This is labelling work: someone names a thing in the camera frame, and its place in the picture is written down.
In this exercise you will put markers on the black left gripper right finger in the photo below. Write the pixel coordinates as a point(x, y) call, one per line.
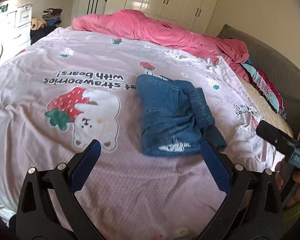
point(252, 206)

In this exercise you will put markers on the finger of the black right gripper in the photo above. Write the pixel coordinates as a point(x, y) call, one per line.
point(276, 137)

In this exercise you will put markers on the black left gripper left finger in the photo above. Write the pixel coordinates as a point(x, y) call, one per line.
point(36, 217)

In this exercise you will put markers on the blue denim pants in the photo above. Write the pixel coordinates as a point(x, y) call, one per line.
point(175, 118)

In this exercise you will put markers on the right hand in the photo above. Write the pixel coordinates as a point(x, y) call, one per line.
point(287, 179)

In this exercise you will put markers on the beige mattress pad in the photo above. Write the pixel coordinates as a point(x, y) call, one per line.
point(265, 110)

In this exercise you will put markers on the colourful patterned pillow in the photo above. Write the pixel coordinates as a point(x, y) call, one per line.
point(266, 88)

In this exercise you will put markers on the white drawer cabinet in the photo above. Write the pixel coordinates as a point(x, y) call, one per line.
point(15, 26)

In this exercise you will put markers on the pink fleece blanket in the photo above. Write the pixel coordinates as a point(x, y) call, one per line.
point(134, 25)

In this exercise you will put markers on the pile of folded clothes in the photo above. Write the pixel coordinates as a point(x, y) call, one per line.
point(41, 27)

